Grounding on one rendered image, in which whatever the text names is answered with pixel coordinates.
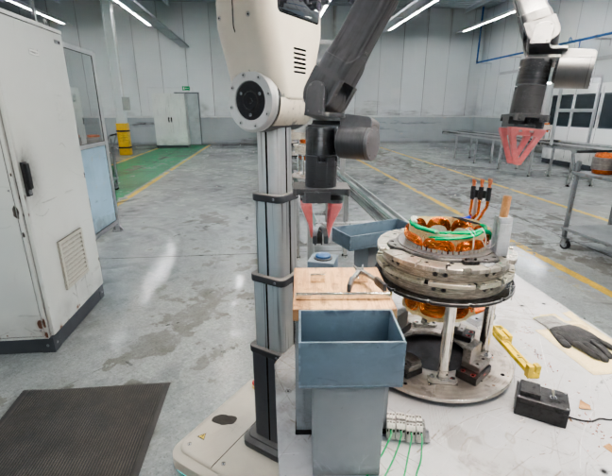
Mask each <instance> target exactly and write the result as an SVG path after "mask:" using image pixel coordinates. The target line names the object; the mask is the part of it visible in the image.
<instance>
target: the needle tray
mask: <svg viewBox="0 0 612 476"><path fill-rule="evenodd" d="M407 224H408V222H406V221H403V220H400V219H398V218H396V219H388V220H382V221H374V222H367V223H361V224H353V225H346V226H339V227H332V232H331V240H332V241H333V242H335V243H336V244H337V245H339V246H341V247H343V248H345V249H347V250H348V251H353V250H354V263H353V264H354V265H355V266H356V267H361V266H362V264H363V265H364V267H374V265H375V264H376V263H377V260H376V254H378V251H379V249H378V239H379V238H380V236H382V235H383V234H385V233H386V232H388V231H391V230H400V229H403V228H405V226H406V225H407Z"/></svg>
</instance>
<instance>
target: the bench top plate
mask: <svg viewBox="0 0 612 476"><path fill-rule="evenodd" d="M514 282H515V284H516V291H515V294H514V295H513V297H512V300H511V298H509V299H508V300H506V301H503V302H502V303H500V304H496V310H495V314H496V319H495V320H494V321H493V325H502V326H503V327H504V328H505V329H507V330H508V331H509V332H510V333H511V334H512V335H513V339H512V345H513V346H514V347H515V348H516V349H517V350H518V351H519V353H520V354H521V355H522V356H523V357H524V358H525V359H526V360H527V361H528V362H529V363H531V364H533V363H539V364H540V365H541V366H542V367H541V372H540V376H539V379H531V380H530V379H527V378H526V377H525V376H524V371H523V370H522V368H521V367H520V366H519V365H518V364H517V363H516V361H515V360H514V359H513V358H512V357H511V356H510V355H509V356H510V357H511V359H512V362H513V365H514V377H513V381H512V382H511V384H510V385H509V386H508V388H507V389H506V390H504V391H503V392H502V393H500V394H499V395H498V396H496V397H494V398H491V399H486V400H483V401H478V402H472V403H446V402H438V401H432V400H427V399H421V398H418V397H415V396H412V395H409V394H406V393H404V392H401V391H399V390H398V389H396V388H394V387H389V393H388V405H387V412H394V413H395V417H396V412H400V413H404V414H408V415H421V418H422V419H424V420H425V427H426V429H429V438H430V441H431V443H426V442H425V443H423V448H422V460H421V465H420V468H419V470H418V473H417V476H612V452H610V451H609V450H607V449H606V448H604V447H603V446H604V445H606V444H608V443H609V444H611V445H612V437H611V436H612V421H609V420H603V419H600V420H597V421H595V422H588V423H587V422H584V421H579V420H575V419H571V418H569V420H568V424H567V428H566V429H563V428H560V427H557V426H553V425H551V424H548V423H544V422H541V421H538V420H534V419H531V418H528V417H525V416H520V415H516V414H514V396H515V392H516V387H517V381H520V380H525V381H529V382H533V383H539V384H540V386H543V387H547V388H550V389H553V390H556V389H558V390H557V391H559V390H560V391H563V392H565V393H568V396H569V407H570V414H569V416H570V417H575V418H579V419H584V420H590V419H591V420H593V419H596V418H598V417H603V418H612V374H605V375H593V374H591V373H590V372H588V371H587V370H586V369H584V368H583V367H582V366H581V365H579V364H578V363H576V362H575V361H574V360H572V359H571V358H570V357H569V356H568V355H567V354H566V353H564V352H563V351H562V350H560V349H559V348H558V347H556V346H555V345H554V344H552V343H551V342H550V341H549V340H547V339H546V338H545V337H543V336H542V335H541V334H539V333H538V332H537V331H535V330H544V329H548V328H547V327H545V326H544V325H542V324H541V323H539V322H538V321H536V320H534V319H533V318H534V317H537V316H540V315H546V314H557V315H558V316H560V317H561V318H563V319H564V320H566V321H569V320H571V319H570V318H568V317H567V316H565V315H564V314H562V313H565V312H569V311H570V310H569V309H568V308H566V307H565V306H563V305H562V304H560V303H559V302H557V301H555V300H554V299H552V298H551V297H549V296H547V295H546V294H544V293H543V292H541V291H540V290H538V289H537V288H535V287H534V286H533V285H531V284H530V283H528V282H527V281H525V280H523V279H522V278H520V277H519V276H517V275H516V274H515V277H514ZM557 303H558V304H557ZM572 313H573V314H574V312H572ZM575 315H576V316H578V317H579V318H580V319H582V320H583V321H585V322H586V323H587V324H588V325H590V326H591V327H593V328H595V329H596V330H598V331H599V332H601V333H603V334H605V335H606V336H608V337H609V338H611V339H612V337H611V336H609V335H607V334H606V333H604V332H603V331H601V330H599V329H598V328H596V327H595V326H593V325H592V324H590V323H589V322H587V321H586V320H584V319H583V318H582V317H580V316H579V315H577V314H575ZM529 327H530V328H529ZM526 328H527V329H526ZM527 330H528V331H527ZM527 332H528V333H527ZM520 339H521V340H520ZM525 343H526V344H525ZM528 345H529V346H528ZM535 349H536V350H535ZM534 351H535V352H534ZM537 354H538V355H537ZM537 356H538V357H537ZM538 358H539V359H538ZM541 358H542V359H541ZM548 364H549V365H548ZM550 366H552V367H550ZM557 370H558V371H557ZM569 381H570V382H569ZM545 384H546V385H545ZM275 387H276V411H277V434H278V457H279V476H313V457H312V435H311V434H296V363H295V344H294V345H293V346H292V347H290V348H289V349H288V350H287V351H286V352H285V353H283V354H282V356H281V357H280V358H279V359H278V360H277V361H276V362H275ZM554 388H556V389H554ZM577 392H578V393H577ZM579 393H580V394H579ZM580 400H582V401H583V402H585V403H587V404H589V405H590V408H591V410H588V409H580V408H579V403H580ZM585 413H586V414H585ZM578 415H579V416H578ZM523 419H524V420H523ZM521 420H522V421H521ZM517 421H519V422H517ZM580 422H582V423H583V424H582V423H580ZM598 423H599V424H601V425H599V424H598ZM596 424H597V425H596ZM598 425H599V427H598ZM596 427H598V429H597V428H596ZM595 431H597V432H595ZM601 431H602V432H603V433H602V432H601ZM610 437H611V438H610ZM398 444H399V440H396V438H395V439H394V440H392V438H391V439H390V441H389V443H388V445H387V447H386V449H385V451H384V453H383V455H382V457H381V462H380V475H368V476H384V474H385V472H386V471H387V469H388V467H389V465H390V463H391V461H392V459H393V457H394V454H395V452H396V449H397V447H398ZM409 446H410V442H406V441H405V439H404V441H403V440H401V441H400V445H399V450H398V452H397V455H396V457H395V459H394V462H393V464H392V466H391V468H390V469H389V471H388V473H387V475H386V476H403V473H404V470H405V465H406V459H407V454H408V450H409ZM598 446H600V447H598ZM420 453H421V443H417V442H416V441H415V443H412V445H411V449H410V454H409V459H408V464H407V469H406V474H405V476H416V472H417V467H418V464H419V461H420Z"/></svg>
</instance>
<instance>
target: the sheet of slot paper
mask: <svg viewBox="0 0 612 476"><path fill-rule="evenodd" d="M562 314H563V315H565V316H567V317H568V318H570V319H571V320H569V321H566V320H564V319H563V318H561V317H560V316H558V315H557V314H540V316H543V315H554V316H556V317H557V318H558V319H560V320H561V321H563V322H565V323H568V324H571V325H575V326H578V327H580V328H583V329H585V330H587V331H589V332H592V333H593V334H595V335H596V336H598V337H599V338H601V339H603V340H604V341H606V342H608V343H610V344H611V345H612V339H611V338H609V337H608V336H606V335H605V334H603V333H601V332H600V331H598V330H596V329H595V328H593V327H591V326H590V325H588V324H587V323H586V322H585V321H583V320H582V319H580V318H579V317H578V316H576V315H575V314H573V313H572V312H571V311H569V312H565V313H562ZM535 331H537V332H538V333H539V334H541V335H542V336H543V337H545V338H546V339H547V340H549V341H550V342H551V343H552V344H554V345H555V346H556V347H558V348H559V349H560V350H562V351H563V352H564V353H566V354H567V355H568V356H569V357H570V358H571V359H572V360H574V361H575V362H576V363H578V364H579V365H580V366H582V367H583V368H584V369H586V370H587V371H588V372H590V373H591V374H593V375H605V374H612V360H610V359H609V363H605V362H603V361H601V360H595V359H593V358H592V357H590V356H589V355H587V354H586V353H585V352H583V351H581V350H580V349H578V348H576V347H574V346H571V348H563V347H562V346H561V345H560V344H559V343H558V341H557V340H556V339H555V338H554V337H553V335H552V333H551V332H550V330H549V329H544V330H535ZM608 350H609V351H610V352H611V353H612V350H610V349H608Z"/></svg>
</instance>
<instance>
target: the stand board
mask: <svg viewBox="0 0 612 476"><path fill-rule="evenodd" d="M364 270H365V271H366V272H368V273H370V274H371V275H373V276H375V277H379V278H380V279H381V280H383V278H382V276H381V274H380V272H379V270H378V268H377V267H364ZM355 272H356V270H355V268H354V267H332V268H294V293H293V321H298V310H356V309H392V311H393V314H394V316H395V318H396V319H397V311H398V309H397V307H396V305H395V303H394V301H393V299H392V298H391V296H390V299H346V300H296V293H341V292H343V294H344V292H347V284H348V281H349V277H351V276H352V275H353V274H354V273H355ZM311 274H325V282H311ZM351 292H382V290H381V289H380V288H379V287H378V286H377V285H375V284H374V281H373V280H371V279H368V282H354V283H353V286H352V289H351Z"/></svg>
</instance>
